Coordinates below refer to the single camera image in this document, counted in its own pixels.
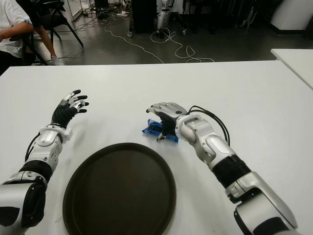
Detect person in white shirt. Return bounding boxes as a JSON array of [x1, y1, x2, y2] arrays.
[[0, 0, 35, 74]]

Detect black wheeled stand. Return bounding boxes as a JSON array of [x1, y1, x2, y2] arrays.
[[172, 0, 217, 35]]

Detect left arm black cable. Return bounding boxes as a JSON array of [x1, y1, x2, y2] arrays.
[[25, 133, 41, 163]]

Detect black chair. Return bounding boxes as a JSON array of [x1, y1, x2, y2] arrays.
[[9, 30, 49, 66], [31, 0, 84, 47]]

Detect blue Oreo packet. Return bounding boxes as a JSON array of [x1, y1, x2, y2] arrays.
[[141, 118, 179, 143]]

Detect folded metal stand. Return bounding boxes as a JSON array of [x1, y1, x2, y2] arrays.
[[241, 4, 255, 30]]

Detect white pillar black base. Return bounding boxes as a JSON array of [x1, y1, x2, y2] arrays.
[[269, 0, 313, 38]]

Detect white side table corner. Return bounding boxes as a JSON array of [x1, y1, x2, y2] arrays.
[[270, 48, 313, 90]]

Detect right arm black cables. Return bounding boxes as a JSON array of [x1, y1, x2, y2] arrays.
[[187, 105, 232, 147]]

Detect white floor cable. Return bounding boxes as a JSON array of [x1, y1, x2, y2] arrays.
[[104, 14, 165, 64], [150, 27, 216, 64]]

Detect dark round tray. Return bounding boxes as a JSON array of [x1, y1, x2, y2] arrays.
[[62, 142, 177, 235]]

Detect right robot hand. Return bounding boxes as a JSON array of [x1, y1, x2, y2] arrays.
[[146, 102, 189, 142]]

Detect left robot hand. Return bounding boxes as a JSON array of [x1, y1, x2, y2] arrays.
[[50, 89, 90, 129]]

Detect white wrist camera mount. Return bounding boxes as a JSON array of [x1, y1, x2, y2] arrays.
[[62, 128, 74, 142]]

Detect silver standing robot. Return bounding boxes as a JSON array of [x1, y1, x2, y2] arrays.
[[156, 0, 176, 39]]

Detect white cabinet panel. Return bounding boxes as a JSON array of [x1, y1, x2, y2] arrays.
[[64, 0, 84, 22]]

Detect black wheeled cabinet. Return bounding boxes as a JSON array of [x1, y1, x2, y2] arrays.
[[127, 0, 159, 38]]

